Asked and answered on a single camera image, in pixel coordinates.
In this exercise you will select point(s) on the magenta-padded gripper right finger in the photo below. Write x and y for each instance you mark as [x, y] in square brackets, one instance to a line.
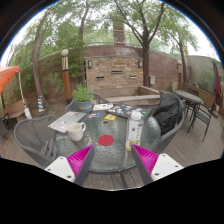
[146, 159]

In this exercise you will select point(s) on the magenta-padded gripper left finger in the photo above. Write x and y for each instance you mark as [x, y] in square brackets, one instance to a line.
[79, 160]

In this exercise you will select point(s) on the clear white-capped drink bottle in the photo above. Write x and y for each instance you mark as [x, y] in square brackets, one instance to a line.
[134, 131]

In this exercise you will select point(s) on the white ribbed mug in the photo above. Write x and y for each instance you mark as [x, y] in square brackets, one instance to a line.
[75, 131]

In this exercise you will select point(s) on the flat round red coaster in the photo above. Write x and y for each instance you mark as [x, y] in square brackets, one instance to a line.
[106, 140]

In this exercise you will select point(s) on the silver laptop with stickers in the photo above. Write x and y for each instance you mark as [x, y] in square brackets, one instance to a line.
[66, 121]

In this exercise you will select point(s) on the small blue card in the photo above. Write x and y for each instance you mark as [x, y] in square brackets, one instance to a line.
[95, 115]

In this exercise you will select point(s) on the black jacket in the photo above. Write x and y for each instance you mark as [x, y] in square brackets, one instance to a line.
[168, 113]

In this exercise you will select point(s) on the yellow card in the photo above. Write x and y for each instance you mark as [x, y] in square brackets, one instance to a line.
[110, 117]

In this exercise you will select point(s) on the white printed booklet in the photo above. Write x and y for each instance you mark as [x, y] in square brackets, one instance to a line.
[102, 107]

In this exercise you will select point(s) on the green plant in blue pot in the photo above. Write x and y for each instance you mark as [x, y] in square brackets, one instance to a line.
[83, 95]

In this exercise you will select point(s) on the yellow and blue striped bollard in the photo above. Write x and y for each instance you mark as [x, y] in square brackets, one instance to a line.
[41, 104]

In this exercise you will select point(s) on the black metal patio chair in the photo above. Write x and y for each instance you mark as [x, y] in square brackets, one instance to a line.
[202, 116]

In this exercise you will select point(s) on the dark round patio table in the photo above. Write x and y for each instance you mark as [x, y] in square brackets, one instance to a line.
[189, 97]

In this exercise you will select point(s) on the dark wicker patio chair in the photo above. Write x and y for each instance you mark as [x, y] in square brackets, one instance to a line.
[6, 125]

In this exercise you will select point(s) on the wooden bench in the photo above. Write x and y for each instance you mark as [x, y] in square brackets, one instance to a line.
[15, 110]

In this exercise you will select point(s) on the dark-trunked tree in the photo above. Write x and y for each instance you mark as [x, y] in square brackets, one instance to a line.
[146, 66]

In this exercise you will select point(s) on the closed maroon umbrella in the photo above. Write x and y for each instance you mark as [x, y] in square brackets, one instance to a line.
[216, 80]

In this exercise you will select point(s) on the orange patio umbrella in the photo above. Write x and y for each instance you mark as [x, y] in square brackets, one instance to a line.
[8, 76]

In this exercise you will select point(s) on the grey wall box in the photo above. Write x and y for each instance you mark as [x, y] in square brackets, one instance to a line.
[152, 80]

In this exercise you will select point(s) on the wooden globe lamp post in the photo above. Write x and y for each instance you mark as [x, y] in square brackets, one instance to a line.
[66, 80]

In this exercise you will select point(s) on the short wooden lamp post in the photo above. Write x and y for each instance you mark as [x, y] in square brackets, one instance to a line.
[180, 75]

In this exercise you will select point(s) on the black wall lantern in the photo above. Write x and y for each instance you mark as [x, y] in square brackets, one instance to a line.
[140, 63]
[90, 64]

